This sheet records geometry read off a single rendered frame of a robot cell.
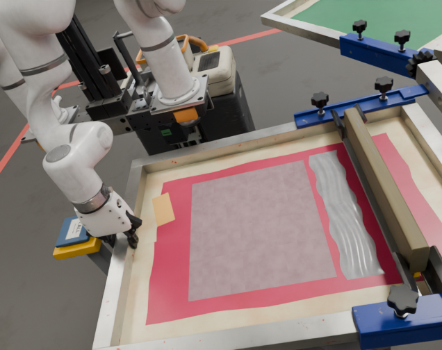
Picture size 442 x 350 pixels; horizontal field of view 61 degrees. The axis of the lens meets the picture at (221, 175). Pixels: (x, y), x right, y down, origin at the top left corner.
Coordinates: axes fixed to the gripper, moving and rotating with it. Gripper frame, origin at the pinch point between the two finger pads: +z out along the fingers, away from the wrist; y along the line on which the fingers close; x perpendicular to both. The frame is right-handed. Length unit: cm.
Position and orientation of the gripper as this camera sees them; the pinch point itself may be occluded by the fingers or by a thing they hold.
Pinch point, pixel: (124, 241)
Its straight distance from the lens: 93.8
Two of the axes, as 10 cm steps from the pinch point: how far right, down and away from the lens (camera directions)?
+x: 0.3, 6.9, -7.3
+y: -9.6, 2.1, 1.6
